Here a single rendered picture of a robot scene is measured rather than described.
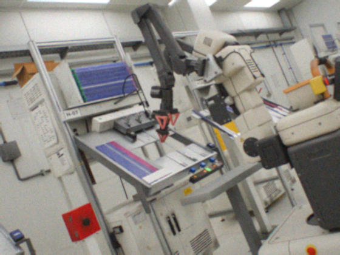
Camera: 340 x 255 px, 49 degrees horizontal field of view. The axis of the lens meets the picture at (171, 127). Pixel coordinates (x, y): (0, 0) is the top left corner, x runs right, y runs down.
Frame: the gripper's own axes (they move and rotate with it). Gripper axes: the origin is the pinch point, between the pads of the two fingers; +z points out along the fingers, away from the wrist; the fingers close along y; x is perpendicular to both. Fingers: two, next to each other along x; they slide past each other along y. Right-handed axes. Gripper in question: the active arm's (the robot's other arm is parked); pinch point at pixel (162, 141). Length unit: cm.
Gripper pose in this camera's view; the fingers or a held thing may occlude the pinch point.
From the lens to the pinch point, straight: 261.9
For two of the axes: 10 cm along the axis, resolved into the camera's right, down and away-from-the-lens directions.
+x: 7.6, 3.1, -5.7
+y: -6.4, 2.3, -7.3
